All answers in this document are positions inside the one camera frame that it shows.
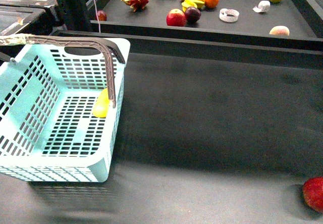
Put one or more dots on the dark purple plum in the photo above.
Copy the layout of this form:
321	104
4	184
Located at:
192	15

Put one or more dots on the yellow mango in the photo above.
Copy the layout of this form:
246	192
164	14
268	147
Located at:
101	106

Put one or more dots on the black fruit display tray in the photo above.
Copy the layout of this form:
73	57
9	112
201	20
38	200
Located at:
231	21

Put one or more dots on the red apple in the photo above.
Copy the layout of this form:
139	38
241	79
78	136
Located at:
176	17

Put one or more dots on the small white tape roll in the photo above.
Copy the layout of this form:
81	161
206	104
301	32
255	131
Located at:
262	7

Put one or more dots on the light blue plastic basket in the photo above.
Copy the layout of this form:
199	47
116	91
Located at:
48	130

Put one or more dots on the small red plum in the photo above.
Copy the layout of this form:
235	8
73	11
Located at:
101	15

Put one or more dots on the yellow starfruit centre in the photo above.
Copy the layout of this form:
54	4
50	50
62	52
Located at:
192	3

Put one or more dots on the red strawberry fruit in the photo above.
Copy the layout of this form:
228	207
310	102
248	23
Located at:
312	193

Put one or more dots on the pale peach front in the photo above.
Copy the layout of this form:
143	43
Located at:
280	30

